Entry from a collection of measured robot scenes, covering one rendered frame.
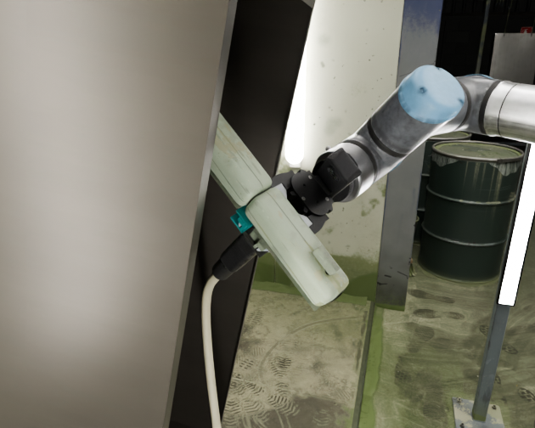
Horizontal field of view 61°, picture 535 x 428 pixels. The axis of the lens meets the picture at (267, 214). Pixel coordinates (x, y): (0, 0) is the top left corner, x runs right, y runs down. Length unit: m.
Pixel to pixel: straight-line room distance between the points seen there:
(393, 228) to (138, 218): 2.35
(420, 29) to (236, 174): 2.06
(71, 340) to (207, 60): 0.35
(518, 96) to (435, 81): 0.13
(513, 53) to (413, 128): 6.76
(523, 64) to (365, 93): 5.09
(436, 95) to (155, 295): 0.47
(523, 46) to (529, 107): 6.73
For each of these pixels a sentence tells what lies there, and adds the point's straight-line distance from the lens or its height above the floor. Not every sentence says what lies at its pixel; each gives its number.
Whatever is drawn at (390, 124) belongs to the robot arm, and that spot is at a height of 1.43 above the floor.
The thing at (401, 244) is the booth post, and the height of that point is 0.44.
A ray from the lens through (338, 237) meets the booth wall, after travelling 2.77.
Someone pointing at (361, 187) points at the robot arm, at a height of 1.33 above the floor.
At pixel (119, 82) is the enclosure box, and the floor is 1.51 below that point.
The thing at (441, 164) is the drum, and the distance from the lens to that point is 3.21.
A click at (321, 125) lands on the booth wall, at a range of 2.60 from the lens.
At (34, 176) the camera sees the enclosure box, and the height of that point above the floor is 1.42.
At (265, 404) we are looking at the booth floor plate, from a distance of 2.18.
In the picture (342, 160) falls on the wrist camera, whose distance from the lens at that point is 0.60.
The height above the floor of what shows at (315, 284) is 1.28.
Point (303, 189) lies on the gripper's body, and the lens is 0.64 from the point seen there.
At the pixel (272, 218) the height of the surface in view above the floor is 1.35.
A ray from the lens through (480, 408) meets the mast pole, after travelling 2.29.
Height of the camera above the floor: 1.54
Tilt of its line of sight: 21 degrees down
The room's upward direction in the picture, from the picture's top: straight up
